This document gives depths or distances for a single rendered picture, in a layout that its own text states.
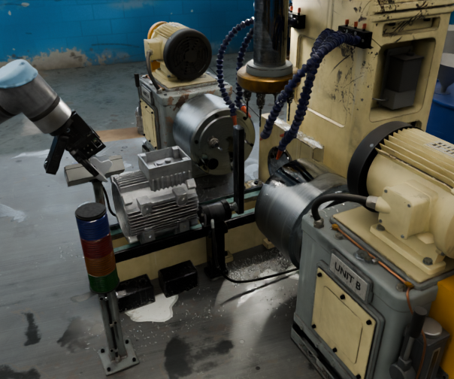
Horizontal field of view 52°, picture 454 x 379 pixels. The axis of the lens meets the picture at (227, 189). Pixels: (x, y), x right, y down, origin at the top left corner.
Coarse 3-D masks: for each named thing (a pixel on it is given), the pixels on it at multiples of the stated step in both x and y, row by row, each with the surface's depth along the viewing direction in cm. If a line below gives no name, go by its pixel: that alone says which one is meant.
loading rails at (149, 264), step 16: (256, 192) 154; (240, 224) 140; (112, 240) 134; (160, 240) 130; (176, 240) 132; (192, 240) 135; (240, 240) 143; (256, 240) 147; (128, 256) 127; (144, 256) 129; (160, 256) 132; (176, 256) 135; (192, 256) 137; (128, 272) 129; (144, 272) 132
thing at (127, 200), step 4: (112, 176) 128; (112, 180) 128; (188, 180) 126; (192, 180) 126; (188, 184) 125; (192, 184) 126; (188, 188) 126; (192, 188) 127; (124, 196) 119; (128, 196) 119; (124, 200) 118; (128, 200) 119; (124, 204) 119; (128, 204) 119; (116, 216) 136; (192, 220) 132; (196, 220) 132; (192, 224) 131; (196, 224) 133; (128, 236) 125; (136, 236) 125; (132, 240) 125; (136, 240) 125
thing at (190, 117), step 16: (208, 96) 163; (192, 112) 157; (208, 112) 152; (224, 112) 153; (240, 112) 156; (176, 128) 163; (192, 128) 153; (208, 128) 153; (224, 128) 156; (192, 144) 153; (208, 144) 155; (224, 144) 159; (192, 160) 157; (208, 160) 159; (224, 160) 162
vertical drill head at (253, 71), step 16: (256, 0) 118; (272, 0) 116; (288, 0) 118; (256, 16) 120; (272, 16) 118; (256, 32) 122; (272, 32) 120; (256, 48) 124; (272, 48) 122; (256, 64) 126; (272, 64) 124; (288, 64) 127; (240, 80) 127; (256, 80) 123; (272, 80) 122; (288, 80) 123; (256, 96) 127
